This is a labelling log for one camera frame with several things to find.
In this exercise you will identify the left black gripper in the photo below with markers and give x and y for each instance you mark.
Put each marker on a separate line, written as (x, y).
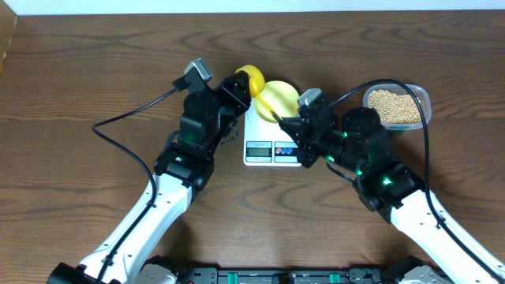
(230, 98)

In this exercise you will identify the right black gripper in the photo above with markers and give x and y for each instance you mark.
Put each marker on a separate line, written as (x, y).
(305, 132)

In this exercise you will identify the yellow measuring scoop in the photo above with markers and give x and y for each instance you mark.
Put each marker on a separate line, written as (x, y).
(256, 86)

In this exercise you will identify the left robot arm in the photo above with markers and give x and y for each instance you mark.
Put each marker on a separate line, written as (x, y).
(181, 171)

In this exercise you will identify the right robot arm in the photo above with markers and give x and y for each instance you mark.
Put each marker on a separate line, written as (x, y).
(390, 188)

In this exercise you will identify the pale yellow bowl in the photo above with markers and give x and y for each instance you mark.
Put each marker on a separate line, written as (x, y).
(282, 99)

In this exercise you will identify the white digital kitchen scale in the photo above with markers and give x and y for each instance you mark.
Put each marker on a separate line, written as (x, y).
(265, 144)

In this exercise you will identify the soybeans in container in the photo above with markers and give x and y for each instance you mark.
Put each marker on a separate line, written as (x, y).
(393, 108)

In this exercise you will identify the clear plastic container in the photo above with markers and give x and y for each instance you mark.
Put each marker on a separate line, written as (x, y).
(422, 98)

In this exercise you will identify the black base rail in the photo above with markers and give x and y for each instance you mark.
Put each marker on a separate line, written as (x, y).
(210, 275)

